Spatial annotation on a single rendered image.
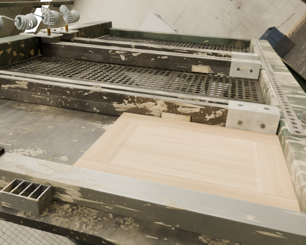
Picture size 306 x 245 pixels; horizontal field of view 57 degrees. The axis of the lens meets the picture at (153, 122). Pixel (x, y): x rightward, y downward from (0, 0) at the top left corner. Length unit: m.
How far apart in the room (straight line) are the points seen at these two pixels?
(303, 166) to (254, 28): 5.46
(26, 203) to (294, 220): 0.40
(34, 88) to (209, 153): 0.56
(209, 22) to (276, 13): 1.22
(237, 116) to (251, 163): 0.17
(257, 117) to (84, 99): 0.48
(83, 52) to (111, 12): 4.82
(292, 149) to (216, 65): 0.75
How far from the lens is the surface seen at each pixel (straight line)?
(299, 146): 0.66
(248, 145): 0.69
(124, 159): 0.58
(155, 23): 4.62
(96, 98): 0.82
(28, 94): 0.94
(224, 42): 2.22
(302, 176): 0.56
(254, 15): 5.98
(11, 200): 0.51
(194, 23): 5.94
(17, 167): 0.55
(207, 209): 0.44
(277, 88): 1.03
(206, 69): 1.33
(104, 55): 1.44
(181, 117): 0.76
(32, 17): 1.46
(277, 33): 5.02
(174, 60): 1.34
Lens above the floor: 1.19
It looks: 3 degrees down
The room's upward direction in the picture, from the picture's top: 51 degrees counter-clockwise
